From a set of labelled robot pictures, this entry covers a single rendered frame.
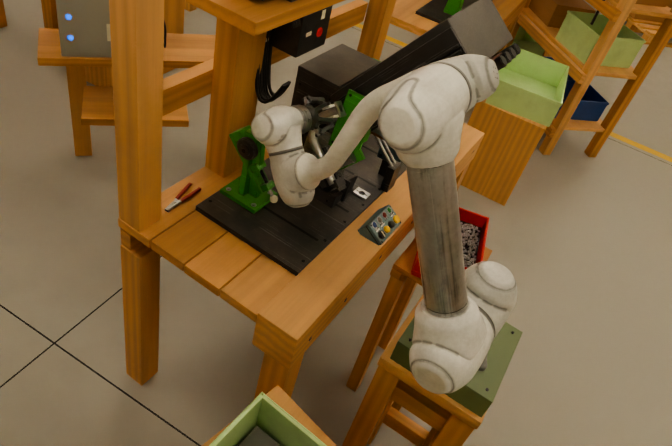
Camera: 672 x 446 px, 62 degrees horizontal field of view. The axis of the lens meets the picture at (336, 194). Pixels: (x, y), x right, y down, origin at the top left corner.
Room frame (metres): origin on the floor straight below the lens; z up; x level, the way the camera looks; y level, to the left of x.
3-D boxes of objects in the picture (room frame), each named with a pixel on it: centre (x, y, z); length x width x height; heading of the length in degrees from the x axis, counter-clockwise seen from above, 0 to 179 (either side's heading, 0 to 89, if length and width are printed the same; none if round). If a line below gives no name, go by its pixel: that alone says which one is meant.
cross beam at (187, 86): (1.90, 0.36, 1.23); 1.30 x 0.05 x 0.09; 157
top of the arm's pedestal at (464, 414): (1.08, -0.45, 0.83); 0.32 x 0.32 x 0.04; 68
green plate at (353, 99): (1.66, 0.00, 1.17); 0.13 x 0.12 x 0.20; 157
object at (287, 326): (1.65, -0.23, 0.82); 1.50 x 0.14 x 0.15; 157
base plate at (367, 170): (1.76, 0.02, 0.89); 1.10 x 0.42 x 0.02; 157
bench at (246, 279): (1.76, 0.02, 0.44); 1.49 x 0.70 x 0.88; 157
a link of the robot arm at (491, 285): (1.07, -0.45, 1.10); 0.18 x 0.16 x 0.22; 156
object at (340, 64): (1.91, 0.11, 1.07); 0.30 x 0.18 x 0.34; 157
